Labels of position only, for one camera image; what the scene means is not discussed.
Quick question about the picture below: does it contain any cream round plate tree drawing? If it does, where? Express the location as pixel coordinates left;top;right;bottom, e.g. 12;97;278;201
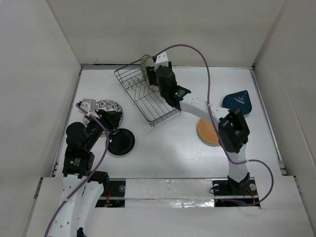
140;55;157;86

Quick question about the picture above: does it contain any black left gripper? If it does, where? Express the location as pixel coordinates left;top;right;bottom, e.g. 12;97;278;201
84;108;121;150

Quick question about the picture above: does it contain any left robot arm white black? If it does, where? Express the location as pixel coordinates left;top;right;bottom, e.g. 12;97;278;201
44;109;122;237

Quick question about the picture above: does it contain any orange woven bamboo round plate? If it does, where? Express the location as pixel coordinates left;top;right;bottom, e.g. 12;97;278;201
197;119;220;146

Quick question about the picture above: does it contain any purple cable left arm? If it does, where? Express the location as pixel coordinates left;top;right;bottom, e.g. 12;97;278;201
44;103;111;237

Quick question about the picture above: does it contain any blue white floral plate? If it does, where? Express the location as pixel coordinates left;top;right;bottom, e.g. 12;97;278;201
84;100;123;134

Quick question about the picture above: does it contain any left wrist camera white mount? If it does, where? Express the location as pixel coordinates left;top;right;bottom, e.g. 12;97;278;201
76;99;97;117

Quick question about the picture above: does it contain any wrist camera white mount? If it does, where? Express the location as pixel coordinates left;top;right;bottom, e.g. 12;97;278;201
76;99;97;117
155;52;169;68

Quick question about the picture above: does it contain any silver front rail tape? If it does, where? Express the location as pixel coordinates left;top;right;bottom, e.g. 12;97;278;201
98;178;260;209

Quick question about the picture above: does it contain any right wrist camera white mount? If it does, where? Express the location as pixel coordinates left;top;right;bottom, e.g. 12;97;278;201
155;52;169;68

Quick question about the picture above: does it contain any dark blue leaf-shaped plate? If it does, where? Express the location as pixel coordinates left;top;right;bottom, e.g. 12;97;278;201
222;90;252;115

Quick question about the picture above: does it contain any grey wire dish rack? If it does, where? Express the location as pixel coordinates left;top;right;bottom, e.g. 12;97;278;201
114;59;180;127

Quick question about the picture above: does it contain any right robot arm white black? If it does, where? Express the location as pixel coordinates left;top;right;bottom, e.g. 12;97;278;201
145;66;250;194

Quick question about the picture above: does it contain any black round bowl plate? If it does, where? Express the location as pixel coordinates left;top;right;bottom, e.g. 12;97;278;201
108;128;135;156

